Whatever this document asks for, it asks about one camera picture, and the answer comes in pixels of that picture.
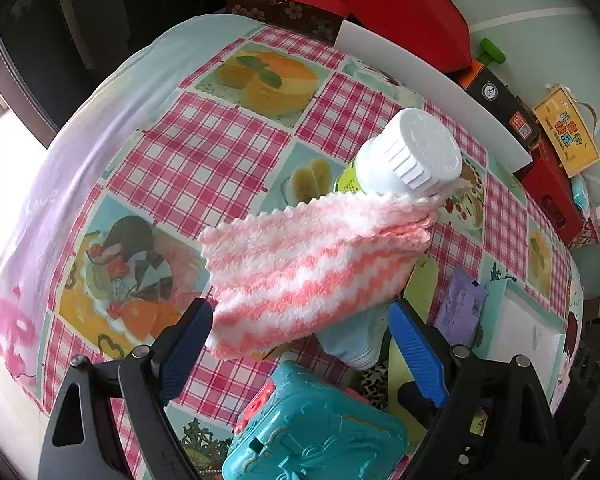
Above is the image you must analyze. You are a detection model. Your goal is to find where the pink checkered printed tablecloth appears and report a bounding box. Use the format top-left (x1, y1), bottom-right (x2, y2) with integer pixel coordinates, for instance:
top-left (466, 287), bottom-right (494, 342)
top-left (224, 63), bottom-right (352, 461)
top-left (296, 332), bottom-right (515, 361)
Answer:
top-left (35, 22), bottom-right (583, 480)

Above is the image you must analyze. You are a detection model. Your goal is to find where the blue face mask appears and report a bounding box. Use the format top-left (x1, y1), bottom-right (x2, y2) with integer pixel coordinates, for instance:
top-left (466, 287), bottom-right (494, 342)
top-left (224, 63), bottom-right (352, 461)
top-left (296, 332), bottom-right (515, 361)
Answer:
top-left (314, 305), bottom-right (396, 371)

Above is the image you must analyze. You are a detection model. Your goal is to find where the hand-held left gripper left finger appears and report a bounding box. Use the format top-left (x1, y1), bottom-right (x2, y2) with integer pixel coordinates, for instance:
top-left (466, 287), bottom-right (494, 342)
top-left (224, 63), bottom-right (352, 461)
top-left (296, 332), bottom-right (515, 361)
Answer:
top-left (37, 297), bottom-right (215, 480)

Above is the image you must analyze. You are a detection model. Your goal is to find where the white board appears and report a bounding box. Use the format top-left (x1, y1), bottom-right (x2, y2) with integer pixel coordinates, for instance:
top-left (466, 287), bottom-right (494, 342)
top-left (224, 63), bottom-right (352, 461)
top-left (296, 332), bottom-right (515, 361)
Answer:
top-left (334, 20), bottom-right (533, 176)

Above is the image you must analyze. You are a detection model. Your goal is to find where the dark cabinet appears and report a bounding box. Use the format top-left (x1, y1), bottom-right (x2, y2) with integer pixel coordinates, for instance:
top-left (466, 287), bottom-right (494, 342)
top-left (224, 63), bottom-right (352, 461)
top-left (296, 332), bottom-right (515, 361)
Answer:
top-left (0, 0), bottom-right (131, 151)

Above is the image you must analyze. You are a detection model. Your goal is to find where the pink white striped cloth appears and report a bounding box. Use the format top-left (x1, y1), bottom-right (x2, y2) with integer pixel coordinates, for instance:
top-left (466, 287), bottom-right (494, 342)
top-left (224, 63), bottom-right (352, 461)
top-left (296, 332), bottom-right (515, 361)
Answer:
top-left (197, 191), bottom-right (441, 361)

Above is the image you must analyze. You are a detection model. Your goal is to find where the light blue pack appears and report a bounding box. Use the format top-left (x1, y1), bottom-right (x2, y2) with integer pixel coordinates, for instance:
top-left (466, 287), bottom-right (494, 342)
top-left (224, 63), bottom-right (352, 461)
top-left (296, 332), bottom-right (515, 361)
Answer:
top-left (570, 175), bottom-right (593, 221)

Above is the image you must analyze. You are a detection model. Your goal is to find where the yellow green packet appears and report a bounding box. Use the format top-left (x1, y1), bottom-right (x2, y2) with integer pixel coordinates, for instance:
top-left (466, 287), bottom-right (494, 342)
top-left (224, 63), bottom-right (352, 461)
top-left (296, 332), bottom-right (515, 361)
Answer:
top-left (387, 255), bottom-right (441, 443)

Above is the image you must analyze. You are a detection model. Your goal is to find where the white capped bottle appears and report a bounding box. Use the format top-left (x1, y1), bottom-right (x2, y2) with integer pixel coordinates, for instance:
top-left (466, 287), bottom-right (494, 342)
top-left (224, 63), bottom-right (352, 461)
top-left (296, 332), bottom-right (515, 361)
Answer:
top-left (332, 108), bottom-right (463, 206)

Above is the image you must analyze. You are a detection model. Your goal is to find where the yellow printed box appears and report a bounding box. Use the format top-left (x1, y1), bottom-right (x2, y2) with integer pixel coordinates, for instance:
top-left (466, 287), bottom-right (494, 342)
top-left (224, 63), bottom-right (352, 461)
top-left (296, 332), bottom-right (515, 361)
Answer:
top-left (532, 85), bottom-right (600, 178)

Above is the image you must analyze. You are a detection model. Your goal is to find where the black orange carton box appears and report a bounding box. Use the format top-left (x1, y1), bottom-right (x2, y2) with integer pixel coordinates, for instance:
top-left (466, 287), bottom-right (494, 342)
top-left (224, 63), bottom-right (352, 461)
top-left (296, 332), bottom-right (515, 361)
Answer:
top-left (455, 38), bottom-right (541, 151)

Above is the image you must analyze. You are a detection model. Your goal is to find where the teal plastic toy case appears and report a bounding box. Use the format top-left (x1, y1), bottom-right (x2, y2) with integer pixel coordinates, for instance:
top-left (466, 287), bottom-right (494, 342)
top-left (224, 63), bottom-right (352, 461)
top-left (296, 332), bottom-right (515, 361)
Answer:
top-left (221, 360), bottom-right (408, 480)

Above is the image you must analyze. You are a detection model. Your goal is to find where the lavender floral sheet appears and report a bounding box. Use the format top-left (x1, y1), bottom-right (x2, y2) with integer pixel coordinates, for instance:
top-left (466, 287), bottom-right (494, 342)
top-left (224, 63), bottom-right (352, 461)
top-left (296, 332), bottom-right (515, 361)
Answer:
top-left (0, 12), bottom-right (261, 401)

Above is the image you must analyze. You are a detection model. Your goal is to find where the red crate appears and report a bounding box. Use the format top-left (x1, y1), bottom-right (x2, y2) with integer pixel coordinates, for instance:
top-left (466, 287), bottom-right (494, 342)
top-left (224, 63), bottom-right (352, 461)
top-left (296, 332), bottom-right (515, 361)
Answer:
top-left (520, 137), bottom-right (598, 248)

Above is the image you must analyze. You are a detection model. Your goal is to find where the purple packet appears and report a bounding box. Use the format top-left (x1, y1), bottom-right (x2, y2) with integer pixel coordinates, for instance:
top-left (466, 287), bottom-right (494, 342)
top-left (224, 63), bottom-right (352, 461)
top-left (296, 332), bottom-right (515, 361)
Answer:
top-left (432, 266), bottom-right (488, 348)

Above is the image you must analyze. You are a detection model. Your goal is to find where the dark floral box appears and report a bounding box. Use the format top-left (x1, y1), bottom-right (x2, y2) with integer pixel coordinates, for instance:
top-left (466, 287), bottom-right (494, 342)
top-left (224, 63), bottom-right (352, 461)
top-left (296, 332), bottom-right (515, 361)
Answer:
top-left (227, 0), bottom-right (351, 43)

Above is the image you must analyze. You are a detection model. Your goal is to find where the leopard print cloth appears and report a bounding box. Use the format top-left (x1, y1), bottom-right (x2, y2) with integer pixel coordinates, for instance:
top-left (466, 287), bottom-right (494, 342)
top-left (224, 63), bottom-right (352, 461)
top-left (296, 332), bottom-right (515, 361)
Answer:
top-left (360, 365), bottom-right (396, 411)

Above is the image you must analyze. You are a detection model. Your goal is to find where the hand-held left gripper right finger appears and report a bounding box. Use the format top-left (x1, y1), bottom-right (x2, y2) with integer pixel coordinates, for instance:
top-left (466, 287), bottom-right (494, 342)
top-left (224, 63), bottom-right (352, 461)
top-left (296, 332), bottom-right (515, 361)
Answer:
top-left (387, 299), bottom-right (566, 480)

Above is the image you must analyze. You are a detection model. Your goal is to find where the white box with teal edge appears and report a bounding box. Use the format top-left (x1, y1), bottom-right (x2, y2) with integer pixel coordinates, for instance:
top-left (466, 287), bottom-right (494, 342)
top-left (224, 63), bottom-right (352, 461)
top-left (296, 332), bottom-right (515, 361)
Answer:
top-left (472, 277), bottom-right (566, 396)

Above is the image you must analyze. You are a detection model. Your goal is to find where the large red box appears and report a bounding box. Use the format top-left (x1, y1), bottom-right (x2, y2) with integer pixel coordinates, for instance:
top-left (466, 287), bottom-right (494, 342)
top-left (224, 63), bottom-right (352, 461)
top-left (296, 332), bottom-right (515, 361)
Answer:
top-left (350, 0), bottom-right (473, 68)

